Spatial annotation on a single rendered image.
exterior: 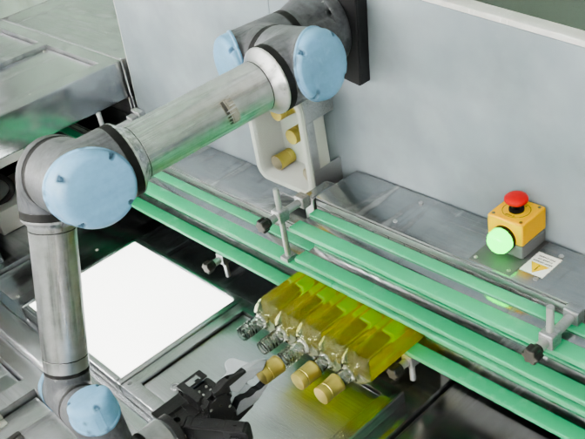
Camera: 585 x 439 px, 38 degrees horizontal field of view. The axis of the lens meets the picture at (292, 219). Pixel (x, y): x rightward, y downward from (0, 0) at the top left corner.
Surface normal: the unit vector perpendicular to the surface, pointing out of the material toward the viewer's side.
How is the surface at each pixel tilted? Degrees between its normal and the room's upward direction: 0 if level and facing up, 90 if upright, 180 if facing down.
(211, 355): 90
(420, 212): 90
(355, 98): 0
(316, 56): 93
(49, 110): 90
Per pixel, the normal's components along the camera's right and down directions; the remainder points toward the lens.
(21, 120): 0.68, 0.31
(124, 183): 0.48, 0.28
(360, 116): -0.72, 0.47
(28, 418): -0.15, -0.83
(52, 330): -0.15, 0.29
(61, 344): 0.20, 0.28
